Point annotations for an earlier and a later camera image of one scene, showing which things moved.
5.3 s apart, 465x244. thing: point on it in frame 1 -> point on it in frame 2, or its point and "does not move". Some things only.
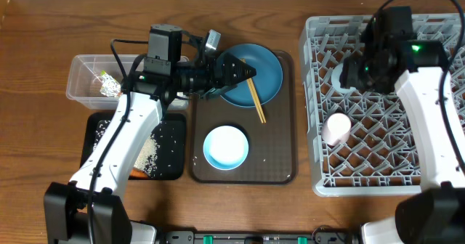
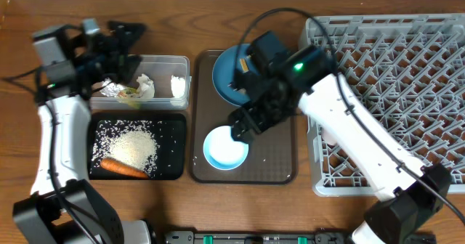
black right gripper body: x=363 y=75 -> x=267 y=113
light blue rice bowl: x=226 y=147 does not move
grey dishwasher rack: x=380 y=158 does not move
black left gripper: x=227 y=72 -> x=119 y=54
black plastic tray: x=170 y=136 does not move
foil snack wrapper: x=110 y=86 does not move
